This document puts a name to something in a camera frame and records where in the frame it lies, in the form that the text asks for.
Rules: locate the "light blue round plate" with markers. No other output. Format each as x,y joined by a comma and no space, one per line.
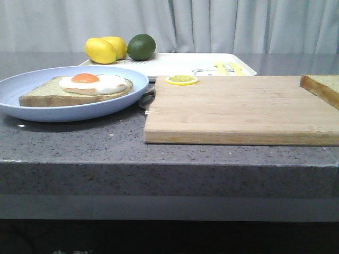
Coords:
14,87

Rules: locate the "yellow cutlery piece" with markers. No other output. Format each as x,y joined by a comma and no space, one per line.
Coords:
221,70
238,70

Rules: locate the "white curtain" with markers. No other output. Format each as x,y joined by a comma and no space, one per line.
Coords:
309,27

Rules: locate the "front yellow lemon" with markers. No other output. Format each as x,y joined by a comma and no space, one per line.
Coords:
100,51

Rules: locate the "yellow lemon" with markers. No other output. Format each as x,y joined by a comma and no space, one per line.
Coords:
100,51
119,45

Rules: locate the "rear yellow lemon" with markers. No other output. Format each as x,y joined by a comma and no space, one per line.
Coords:
119,45

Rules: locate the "left yellow cutlery piece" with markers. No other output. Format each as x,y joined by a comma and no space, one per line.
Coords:
221,70

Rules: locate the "fried egg with yolk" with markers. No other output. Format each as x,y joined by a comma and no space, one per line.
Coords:
91,84

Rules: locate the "lemon slice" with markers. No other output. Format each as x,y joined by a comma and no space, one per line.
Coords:
181,80

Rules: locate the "green lime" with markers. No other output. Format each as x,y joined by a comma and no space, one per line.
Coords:
141,47

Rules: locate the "right yellow cutlery piece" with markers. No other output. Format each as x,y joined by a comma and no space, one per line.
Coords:
238,70

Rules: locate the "white rectangular tray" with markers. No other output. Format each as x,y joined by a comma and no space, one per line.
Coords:
200,64

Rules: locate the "bread slice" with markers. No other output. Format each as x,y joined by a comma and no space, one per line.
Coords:
50,94
323,86

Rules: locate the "wooden cutting board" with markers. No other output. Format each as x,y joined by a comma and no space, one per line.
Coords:
240,110

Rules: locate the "metal cutting board handle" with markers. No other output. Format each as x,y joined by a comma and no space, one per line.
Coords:
146,100

